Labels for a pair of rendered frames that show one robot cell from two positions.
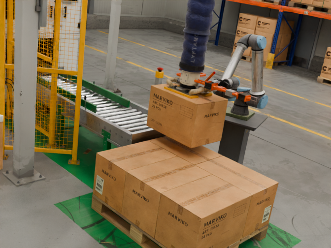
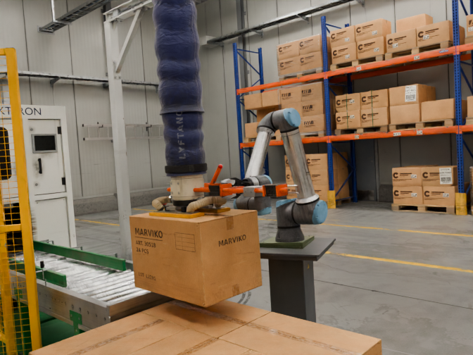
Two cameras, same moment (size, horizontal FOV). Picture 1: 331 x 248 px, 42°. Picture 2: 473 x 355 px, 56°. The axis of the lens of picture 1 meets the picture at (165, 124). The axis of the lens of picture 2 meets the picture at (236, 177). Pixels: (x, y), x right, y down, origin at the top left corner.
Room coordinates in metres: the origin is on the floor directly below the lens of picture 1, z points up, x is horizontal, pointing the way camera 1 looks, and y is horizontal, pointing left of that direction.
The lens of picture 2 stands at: (1.39, -0.44, 1.38)
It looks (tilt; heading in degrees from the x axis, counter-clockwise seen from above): 3 degrees down; 0
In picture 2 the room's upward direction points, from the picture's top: 4 degrees counter-clockwise
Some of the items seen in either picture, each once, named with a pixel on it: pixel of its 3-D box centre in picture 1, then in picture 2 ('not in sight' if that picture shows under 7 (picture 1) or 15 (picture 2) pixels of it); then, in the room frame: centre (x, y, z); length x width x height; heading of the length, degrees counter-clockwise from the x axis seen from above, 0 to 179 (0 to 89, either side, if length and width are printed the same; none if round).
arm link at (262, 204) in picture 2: (230, 94); (261, 203); (3.85, -0.55, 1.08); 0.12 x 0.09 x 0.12; 49
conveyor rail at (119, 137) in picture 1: (64, 106); (23, 288); (4.53, 1.14, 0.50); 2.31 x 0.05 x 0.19; 47
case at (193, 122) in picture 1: (185, 112); (193, 249); (3.78, -0.17, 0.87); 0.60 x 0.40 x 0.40; 45
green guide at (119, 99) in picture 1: (90, 84); (76, 252); (5.20, 1.00, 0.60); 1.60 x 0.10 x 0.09; 47
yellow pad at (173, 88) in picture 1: (181, 90); (175, 211); (3.72, -0.10, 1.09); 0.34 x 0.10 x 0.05; 47
